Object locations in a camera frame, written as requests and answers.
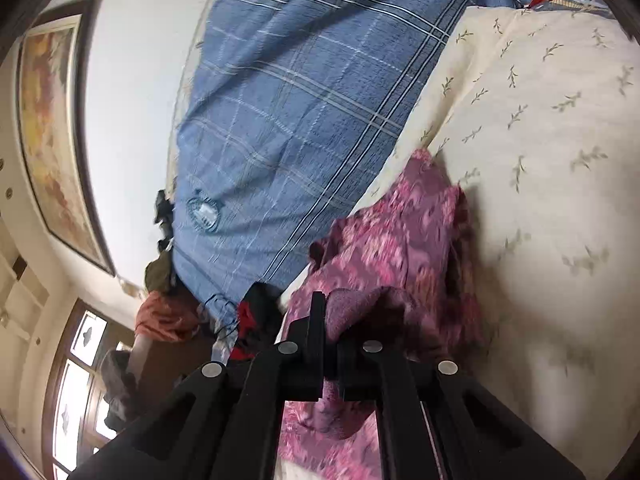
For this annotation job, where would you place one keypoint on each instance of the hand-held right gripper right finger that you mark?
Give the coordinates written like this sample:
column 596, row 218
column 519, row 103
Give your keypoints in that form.
column 350, row 370

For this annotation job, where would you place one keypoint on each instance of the orange cloth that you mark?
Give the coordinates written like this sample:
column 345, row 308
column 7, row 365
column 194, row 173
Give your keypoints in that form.
column 165, row 317

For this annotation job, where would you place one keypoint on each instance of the blue plaid quilt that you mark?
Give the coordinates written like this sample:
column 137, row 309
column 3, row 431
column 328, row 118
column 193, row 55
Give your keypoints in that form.
column 300, row 110

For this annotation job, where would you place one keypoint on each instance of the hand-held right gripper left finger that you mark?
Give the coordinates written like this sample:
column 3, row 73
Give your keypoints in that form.
column 317, row 350

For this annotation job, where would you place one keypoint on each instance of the dark grey cloth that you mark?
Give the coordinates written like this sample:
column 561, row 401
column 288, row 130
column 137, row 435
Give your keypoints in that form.
column 117, row 385

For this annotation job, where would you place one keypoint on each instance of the purple floral shirt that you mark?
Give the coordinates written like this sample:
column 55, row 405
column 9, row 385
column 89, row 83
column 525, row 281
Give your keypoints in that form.
column 400, row 240

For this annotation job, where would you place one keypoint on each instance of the olive green cloth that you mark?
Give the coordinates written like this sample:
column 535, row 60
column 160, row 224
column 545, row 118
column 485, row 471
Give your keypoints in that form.
column 160, row 272

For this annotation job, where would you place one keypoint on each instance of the framed painting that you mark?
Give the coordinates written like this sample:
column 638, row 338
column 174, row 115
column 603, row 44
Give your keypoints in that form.
column 55, row 135

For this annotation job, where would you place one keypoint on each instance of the black device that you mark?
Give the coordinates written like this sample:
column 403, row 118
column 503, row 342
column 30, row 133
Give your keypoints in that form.
column 162, row 215

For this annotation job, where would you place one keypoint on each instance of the wooden framed window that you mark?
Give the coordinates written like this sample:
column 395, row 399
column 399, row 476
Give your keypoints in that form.
column 75, row 385

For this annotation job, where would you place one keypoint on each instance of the cream leaf-print blanket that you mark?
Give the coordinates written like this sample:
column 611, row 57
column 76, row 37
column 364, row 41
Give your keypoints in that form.
column 550, row 160

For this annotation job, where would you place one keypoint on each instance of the red and black garment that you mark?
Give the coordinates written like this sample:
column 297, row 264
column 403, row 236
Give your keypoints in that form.
column 250, row 315

